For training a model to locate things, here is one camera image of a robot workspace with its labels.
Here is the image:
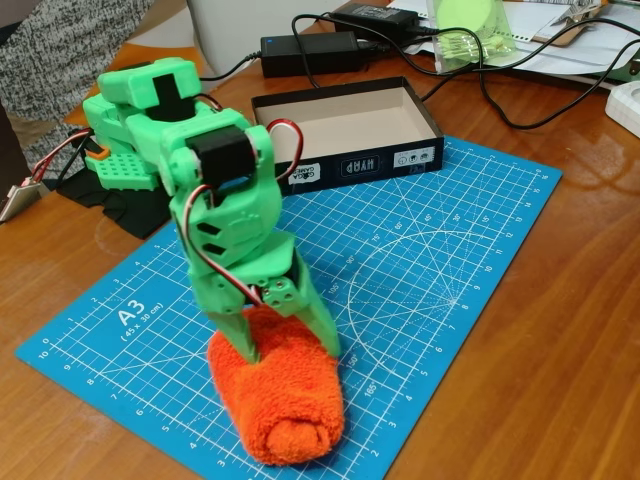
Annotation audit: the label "orange fluffy sock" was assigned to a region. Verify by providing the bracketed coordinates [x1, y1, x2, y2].
[206, 304, 346, 467]

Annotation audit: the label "white power strip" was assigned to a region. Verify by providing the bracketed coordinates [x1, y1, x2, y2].
[604, 79, 640, 141]

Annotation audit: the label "blue A3 cutting mat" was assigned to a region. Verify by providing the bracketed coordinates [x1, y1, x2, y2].
[13, 134, 564, 480]

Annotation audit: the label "black cardboard box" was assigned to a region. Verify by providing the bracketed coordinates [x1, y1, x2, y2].
[250, 75, 445, 199]

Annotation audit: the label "black power adapter blue light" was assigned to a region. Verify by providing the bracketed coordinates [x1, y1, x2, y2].
[259, 30, 369, 79]

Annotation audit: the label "grey speckled fabric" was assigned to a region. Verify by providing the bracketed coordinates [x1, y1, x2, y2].
[0, 0, 130, 171]

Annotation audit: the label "slim black power adapter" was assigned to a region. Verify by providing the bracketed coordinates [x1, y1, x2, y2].
[329, 2, 421, 34]

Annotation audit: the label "green transparent cup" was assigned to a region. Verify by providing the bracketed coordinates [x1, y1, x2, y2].
[430, 0, 517, 75]

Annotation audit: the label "white paper sheets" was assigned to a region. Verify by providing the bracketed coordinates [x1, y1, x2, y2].
[387, 0, 640, 91]

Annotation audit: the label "brown clipboard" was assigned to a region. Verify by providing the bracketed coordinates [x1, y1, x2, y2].
[532, 0, 609, 49]

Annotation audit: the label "metal clipboard clip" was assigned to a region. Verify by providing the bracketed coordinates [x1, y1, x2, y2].
[549, 0, 609, 27]

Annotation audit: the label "red white servo wire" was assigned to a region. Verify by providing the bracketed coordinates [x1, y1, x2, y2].
[182, 184, 266, 307]

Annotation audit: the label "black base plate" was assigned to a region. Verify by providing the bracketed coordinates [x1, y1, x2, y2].
[54, 169, 176, 240]

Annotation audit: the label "red and black wires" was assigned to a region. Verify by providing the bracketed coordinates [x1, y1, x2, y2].
[29, 127, 96, 189]

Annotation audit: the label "thin black adapter cable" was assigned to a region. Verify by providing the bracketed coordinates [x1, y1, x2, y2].
[199, 53, 264, 81]

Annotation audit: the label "looped black power cable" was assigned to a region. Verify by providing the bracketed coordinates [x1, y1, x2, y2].
[291, 12, 364, 90]

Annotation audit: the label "long black cable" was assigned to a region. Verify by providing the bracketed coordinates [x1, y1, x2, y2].
[357, 17, 640, 79]
[418, 42, 640, 130]

